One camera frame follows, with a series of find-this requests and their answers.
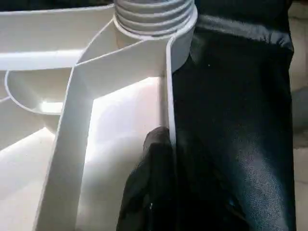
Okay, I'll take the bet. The white plastic table leg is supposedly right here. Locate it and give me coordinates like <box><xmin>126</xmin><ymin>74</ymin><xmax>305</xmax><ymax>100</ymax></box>
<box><xmin>113</xmin><ymin>0</ymin><xmax>196</xmax><ymax>37</ymax></box>

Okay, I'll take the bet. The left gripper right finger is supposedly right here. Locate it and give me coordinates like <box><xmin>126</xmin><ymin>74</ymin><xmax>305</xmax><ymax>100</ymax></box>
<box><xmin>174</xmin><ymin>130</ymin><xmax>251</xmax><ymax>231</ymax></box>

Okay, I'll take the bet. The white plastic table top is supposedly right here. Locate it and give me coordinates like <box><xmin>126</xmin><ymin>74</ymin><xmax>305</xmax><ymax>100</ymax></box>
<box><xmin>0</xmin><ymin>4</ymin><xmax>198</xmax><ymax>231</ymax></box>

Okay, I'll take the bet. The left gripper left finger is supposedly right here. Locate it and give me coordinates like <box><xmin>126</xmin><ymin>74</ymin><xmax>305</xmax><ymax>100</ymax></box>
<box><xmin>115</xmin><ymin>126</ymin><xmax>178</xmax><ymax>231</ymax></box>

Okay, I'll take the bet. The black work mat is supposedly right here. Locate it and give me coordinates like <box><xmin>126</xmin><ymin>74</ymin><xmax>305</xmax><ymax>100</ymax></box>
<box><xmin>0</xmin><ymin>0</ymin><xmax>297</xmax><ymax>231</ymax></box>

